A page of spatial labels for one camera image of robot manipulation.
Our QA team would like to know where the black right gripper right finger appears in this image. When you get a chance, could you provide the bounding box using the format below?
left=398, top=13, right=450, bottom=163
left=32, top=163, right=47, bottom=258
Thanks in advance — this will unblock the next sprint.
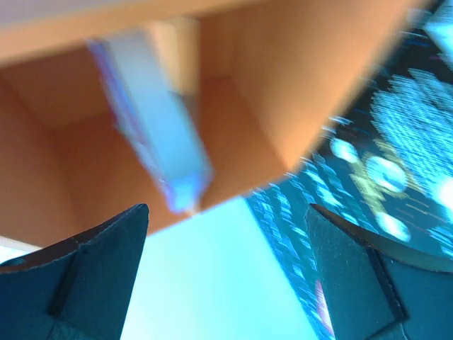
left=306, top=204, right=452, bottom=339

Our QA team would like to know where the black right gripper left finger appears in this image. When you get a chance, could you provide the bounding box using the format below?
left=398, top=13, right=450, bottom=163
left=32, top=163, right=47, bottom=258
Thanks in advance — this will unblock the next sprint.
left=1, top=204, right=149, bottom=339

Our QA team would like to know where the purple paperback book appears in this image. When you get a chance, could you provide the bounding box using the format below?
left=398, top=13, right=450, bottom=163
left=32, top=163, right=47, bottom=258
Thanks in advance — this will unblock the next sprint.
left=86, top=30, right=212, bottom=213

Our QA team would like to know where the black book with white text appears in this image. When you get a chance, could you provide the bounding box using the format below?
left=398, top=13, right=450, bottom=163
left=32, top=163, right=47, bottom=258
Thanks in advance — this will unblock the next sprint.
left=122, top=1, right=452, bottom=339

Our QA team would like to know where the orange wooden shelf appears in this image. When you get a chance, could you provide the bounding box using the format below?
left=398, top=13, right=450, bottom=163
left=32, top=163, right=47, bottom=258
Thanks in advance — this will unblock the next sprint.
left=1, top=1, right=425, bottom=247

